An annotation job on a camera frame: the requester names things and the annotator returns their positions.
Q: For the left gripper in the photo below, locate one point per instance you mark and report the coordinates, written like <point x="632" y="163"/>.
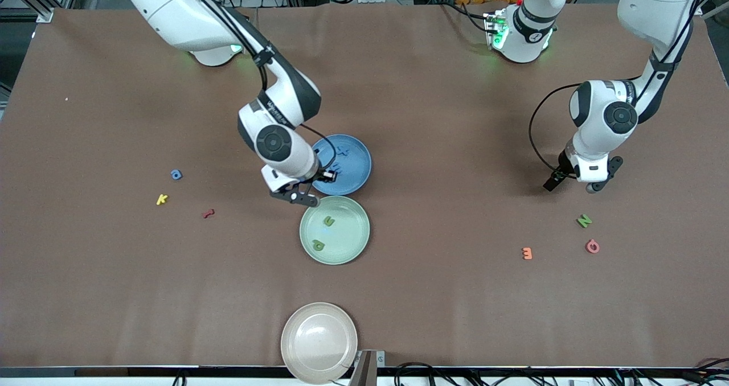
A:
<point x="563" y="164"/>

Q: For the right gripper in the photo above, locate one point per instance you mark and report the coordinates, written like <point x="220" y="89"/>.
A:
<point x="316" y="175"/>

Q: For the blue foam letter E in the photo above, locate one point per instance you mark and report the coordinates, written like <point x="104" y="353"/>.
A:
<point x="339" y="167"/>

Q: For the blue foam letter X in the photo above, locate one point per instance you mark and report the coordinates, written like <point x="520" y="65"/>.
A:
<point x="342" y="150"/>

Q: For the dark green foam letter J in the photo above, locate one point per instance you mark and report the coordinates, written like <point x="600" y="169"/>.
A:
<point x="329" y="221"/>

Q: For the green foam letter N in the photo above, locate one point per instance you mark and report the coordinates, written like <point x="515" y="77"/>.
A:
<point x="584" y="221"/>

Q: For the green foam letter P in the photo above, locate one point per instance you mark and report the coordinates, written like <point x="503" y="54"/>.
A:
<point x="319" y="245"/>

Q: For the blue foam letter Q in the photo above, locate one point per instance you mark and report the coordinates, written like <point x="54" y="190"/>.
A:
<point x="173" y="175"/>

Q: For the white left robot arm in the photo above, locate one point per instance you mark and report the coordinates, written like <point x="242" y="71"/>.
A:
<point x="598" y="113"/>

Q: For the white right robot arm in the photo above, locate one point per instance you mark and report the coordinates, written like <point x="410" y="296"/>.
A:
<point x="285" y="152"/>

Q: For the blue plate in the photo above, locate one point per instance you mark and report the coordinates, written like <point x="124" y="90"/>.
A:
<point x="356" y="169"/>

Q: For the green plate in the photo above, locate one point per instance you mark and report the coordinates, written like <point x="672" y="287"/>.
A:
<point x="347" y="238"/>

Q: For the pink foam letter G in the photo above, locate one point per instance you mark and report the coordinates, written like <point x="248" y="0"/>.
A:
<point x="588" y="247"/>

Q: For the orange foam letter E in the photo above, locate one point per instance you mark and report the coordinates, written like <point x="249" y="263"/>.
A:
<point x="527" y="253"/>

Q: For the dark red foam letter I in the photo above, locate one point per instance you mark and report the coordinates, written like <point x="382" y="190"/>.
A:
<point x="208" y="213"/>

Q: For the yellow foam letter K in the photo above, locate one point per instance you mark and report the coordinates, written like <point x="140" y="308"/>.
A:
<point x="162" y="199"/>

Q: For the beige plate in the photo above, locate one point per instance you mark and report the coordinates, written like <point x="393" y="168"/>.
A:
<point x="319" y="343"/>

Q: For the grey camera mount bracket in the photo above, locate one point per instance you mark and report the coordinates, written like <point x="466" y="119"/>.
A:
<point x="367" y="369"/>

